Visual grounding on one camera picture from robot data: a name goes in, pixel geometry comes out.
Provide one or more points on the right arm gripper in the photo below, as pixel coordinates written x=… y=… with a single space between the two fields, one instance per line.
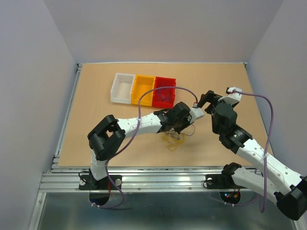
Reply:
x=209 y=97

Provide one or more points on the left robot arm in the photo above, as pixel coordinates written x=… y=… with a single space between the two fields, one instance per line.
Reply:
x=106 y=138

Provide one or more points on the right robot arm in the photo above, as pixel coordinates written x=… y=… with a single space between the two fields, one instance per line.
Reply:
x=286 y=188

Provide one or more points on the red plastic bin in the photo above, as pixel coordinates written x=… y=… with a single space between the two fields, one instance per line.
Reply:
x=164 y=98

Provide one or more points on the yellow plastic bin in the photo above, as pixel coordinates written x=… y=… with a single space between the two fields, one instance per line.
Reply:
x=142 y=84

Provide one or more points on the white plastic bin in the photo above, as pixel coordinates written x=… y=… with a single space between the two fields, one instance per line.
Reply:
x=121 y=89

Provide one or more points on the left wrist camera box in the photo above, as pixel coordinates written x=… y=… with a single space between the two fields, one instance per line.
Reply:
x=195 y=113

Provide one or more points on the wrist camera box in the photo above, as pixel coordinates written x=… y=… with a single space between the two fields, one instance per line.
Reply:
x=233 y=96
x=195 y=113

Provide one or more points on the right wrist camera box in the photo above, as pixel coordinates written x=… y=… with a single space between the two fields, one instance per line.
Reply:
x=233 y=96

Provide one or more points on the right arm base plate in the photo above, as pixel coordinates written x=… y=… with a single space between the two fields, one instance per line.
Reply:
x=219 y=181

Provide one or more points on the aluminium mounting rail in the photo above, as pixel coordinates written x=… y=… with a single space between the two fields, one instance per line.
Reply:
x=144 y=180

